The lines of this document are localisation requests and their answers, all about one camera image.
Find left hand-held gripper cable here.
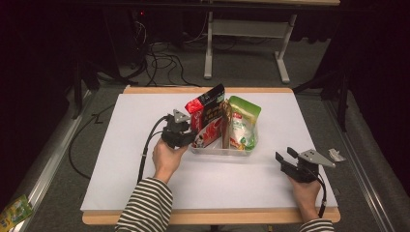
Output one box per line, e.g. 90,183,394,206
136,115,170,185

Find yellow and green packet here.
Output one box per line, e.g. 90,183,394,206
0,193,34,232

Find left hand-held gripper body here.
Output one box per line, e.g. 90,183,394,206
160,108,194,150

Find green and white starch packet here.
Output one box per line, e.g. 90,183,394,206
227,95,262,152

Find wooden table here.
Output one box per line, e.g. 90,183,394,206
81,85,341,226

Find crumpled white wrapper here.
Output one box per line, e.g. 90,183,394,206
328,148,347,162

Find hand-held gripper cable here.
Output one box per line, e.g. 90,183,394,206
136,115,170,185
308,167,328,218

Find right hand-held gripper cable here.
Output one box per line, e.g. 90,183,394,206
308,167,328,218

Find person's left hand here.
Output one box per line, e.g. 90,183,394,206
152,137,190,184

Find aluminium floor rail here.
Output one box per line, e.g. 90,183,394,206
13,90,93,232
323,98,390,232

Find white table sheet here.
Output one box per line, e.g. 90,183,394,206
80,93,338,213

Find white plastic container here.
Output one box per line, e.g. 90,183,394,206
189,129,259,158

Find white desk frame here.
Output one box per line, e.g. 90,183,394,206
203,11,298,85

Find gold foil packet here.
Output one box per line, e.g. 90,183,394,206
220,99,234,150

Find bundle of black cables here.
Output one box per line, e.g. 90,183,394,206
129,18,201,88

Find black metal stand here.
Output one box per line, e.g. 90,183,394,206
72,54,101,120
291,69,351,133

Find red and black soup packet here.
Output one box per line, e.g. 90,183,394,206
184,83,226,149

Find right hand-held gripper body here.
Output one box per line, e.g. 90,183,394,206
279,148,337,184

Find black floor cable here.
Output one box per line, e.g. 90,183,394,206
68,102,115,181

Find person's right hand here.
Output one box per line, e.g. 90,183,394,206
287,175,323,223

